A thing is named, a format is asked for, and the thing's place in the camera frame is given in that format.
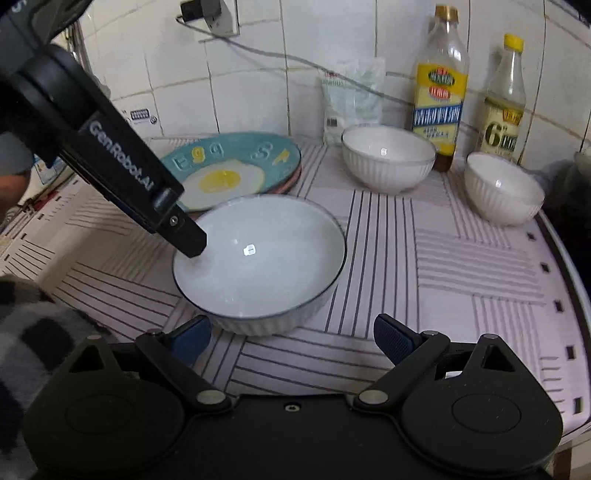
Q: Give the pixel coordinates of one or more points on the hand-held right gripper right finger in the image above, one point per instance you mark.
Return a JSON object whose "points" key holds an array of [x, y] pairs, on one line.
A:
{"points": [[395, 336]]}

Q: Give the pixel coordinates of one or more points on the small white wall label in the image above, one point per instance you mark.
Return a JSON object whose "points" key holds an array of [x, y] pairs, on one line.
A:
{"points": [[143, 115]]}

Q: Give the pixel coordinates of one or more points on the white salt bag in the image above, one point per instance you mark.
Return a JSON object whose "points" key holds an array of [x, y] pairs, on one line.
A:
{"points": [[351, 101]]}

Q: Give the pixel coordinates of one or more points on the person's left forearm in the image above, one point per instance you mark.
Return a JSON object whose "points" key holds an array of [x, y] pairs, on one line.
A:
{"points": [[11, 194]]}

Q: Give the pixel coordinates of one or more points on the white ribbed bowl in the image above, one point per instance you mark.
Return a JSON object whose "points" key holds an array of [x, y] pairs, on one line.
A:
{"points": [[383, 170], [268, 267], [498, 198]]}

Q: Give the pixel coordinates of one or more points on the yellow-label cooking wine bottle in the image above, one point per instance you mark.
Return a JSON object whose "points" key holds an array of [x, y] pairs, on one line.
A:
{"points": [[438, 115]]}

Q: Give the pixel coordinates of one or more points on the black power adapter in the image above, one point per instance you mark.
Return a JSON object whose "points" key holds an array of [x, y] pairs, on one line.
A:
{"points": [[194, 9]]}

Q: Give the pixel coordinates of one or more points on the blue fried egg plate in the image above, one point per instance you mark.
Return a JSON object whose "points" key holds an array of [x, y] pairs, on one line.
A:
{"points": [[258, 154]]}

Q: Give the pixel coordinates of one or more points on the plaid fleece clothing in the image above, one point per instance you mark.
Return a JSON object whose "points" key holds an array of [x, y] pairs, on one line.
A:
{"points": [[32, 341]]}

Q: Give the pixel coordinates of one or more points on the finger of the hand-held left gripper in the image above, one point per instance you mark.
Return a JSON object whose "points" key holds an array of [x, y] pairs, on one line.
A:
{"points": [[184, 235]]}

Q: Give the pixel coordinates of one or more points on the striped white tablecloth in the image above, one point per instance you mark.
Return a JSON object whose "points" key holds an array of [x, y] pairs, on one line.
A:
{"points": [[461, 263]]}

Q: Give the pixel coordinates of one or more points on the hanging metal utensils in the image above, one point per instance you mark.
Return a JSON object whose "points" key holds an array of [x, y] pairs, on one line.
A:
{"points": [[81, 50]]}

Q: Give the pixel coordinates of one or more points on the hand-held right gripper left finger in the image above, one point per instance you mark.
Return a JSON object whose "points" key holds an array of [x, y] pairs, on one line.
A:
{"points": [[191, 336]]}

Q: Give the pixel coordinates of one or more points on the yellow-cap vinegar bottle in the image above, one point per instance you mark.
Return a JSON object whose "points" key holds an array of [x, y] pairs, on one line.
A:
{"points": [[503, 134]]}

